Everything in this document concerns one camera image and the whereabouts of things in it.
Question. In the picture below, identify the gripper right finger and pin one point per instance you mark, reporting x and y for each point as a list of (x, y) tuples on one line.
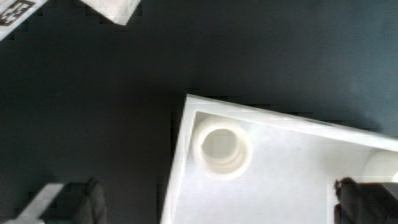
[(366, 202)]

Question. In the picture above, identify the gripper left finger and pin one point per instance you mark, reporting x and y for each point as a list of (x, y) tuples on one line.
[(68, 203)]

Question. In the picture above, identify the white square tabletop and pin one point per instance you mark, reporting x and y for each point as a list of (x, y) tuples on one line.
[(258, 163)]

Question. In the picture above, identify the white table leg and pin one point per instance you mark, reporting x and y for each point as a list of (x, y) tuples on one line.
[(16, 9), (114, 9)]

